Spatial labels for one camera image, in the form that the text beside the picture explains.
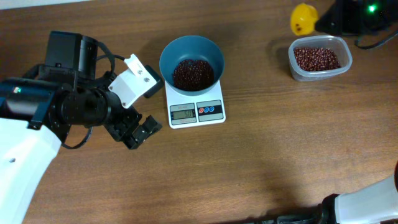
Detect red beans in container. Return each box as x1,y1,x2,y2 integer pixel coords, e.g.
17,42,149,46
294,47,341,72

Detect white digital kitchen scale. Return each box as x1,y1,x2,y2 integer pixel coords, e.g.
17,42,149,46
165,81,226,129

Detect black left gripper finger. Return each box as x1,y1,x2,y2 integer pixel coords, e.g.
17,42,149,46
132,115,162,140
123,133,146,149

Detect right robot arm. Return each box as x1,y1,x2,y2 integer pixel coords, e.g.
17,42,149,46
315,0,397,223

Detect black right camera cable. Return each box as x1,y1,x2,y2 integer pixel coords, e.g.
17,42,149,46
354,27,398,50

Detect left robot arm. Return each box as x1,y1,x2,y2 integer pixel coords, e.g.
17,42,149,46
1,31,164,223

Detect yellow measuring scoop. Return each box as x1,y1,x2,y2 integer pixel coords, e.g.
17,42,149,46
290,3,319,36

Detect teal bowl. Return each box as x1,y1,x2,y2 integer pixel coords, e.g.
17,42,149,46
159,35,225,96

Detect red beans in bowl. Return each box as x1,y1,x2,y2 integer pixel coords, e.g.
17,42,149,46
172,59,214,91

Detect clear plastic container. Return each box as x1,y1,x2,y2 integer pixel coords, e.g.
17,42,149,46
288,35,353,82

